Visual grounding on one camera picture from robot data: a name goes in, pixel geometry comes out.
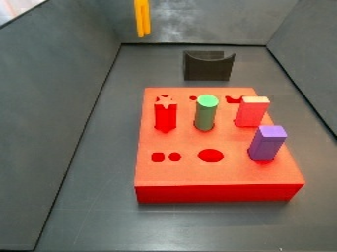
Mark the yellow square-circle peg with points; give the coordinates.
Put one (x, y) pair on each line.
(142, 17)

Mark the red peg board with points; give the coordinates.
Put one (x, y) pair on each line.
(189, 166)

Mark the red star peg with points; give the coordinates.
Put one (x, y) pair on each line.
(165, 113)

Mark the green cylinder peg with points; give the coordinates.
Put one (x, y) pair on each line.
(206, 108)

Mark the pink-red rectangular peg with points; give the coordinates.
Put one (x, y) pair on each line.
(252, 110)

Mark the black curved holder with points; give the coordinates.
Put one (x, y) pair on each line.
(208, 65)

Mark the purple rectangular peg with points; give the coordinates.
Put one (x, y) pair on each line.
(266, 142)

